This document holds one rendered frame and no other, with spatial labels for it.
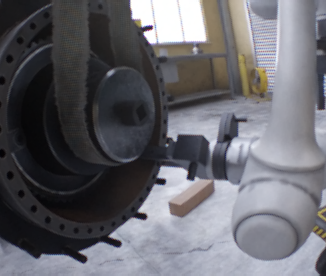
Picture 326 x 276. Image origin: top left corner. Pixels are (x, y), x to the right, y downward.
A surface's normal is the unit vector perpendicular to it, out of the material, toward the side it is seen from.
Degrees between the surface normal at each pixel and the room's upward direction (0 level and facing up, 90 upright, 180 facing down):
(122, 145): 90
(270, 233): 101
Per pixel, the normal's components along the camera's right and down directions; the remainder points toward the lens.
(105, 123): 0.85, 0.03
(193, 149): -0.48, -0.40
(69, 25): 0.54, 0.21
